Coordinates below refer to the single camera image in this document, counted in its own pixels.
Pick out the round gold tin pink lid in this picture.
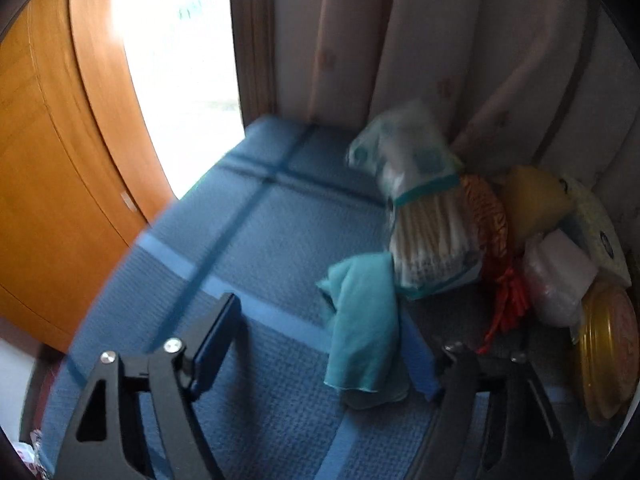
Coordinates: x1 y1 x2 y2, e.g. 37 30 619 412
579 278 639 425

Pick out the yellow patterned tissue box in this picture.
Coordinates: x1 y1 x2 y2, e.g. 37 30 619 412
560 174 631 288

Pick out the beige floral curtain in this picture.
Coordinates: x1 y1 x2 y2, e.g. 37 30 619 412
274 0 639 248

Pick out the orange wooden cabinet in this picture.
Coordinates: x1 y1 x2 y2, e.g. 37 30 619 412
1 0 174 351

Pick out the teal cloth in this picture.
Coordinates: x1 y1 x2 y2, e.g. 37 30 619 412
317 252 410 411

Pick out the plastic bag of chopsticks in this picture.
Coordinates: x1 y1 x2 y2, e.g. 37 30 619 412
346 101 484 298

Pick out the yellow sponge block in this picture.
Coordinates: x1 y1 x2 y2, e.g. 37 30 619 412
500 166 575 247

